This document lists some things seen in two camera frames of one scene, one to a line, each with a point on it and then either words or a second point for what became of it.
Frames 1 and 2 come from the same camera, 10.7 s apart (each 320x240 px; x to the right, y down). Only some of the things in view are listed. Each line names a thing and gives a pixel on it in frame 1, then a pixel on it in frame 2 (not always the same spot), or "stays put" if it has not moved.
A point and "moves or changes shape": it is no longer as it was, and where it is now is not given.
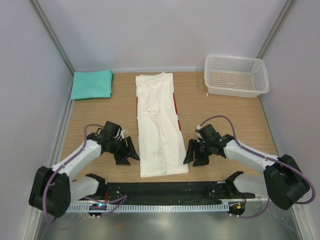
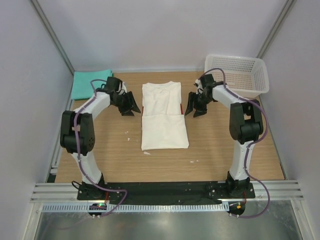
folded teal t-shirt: x=92 y=84 stays put
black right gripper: x=189 y=155 → x=192 y=101
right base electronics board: x=236 y=208 stays put
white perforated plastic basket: x=235 y=76 stays put
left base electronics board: x=97 y=206 stays put
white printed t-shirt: x=162 y=150 moves or changes shape
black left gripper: x=131 y=152 → x=130 y=103
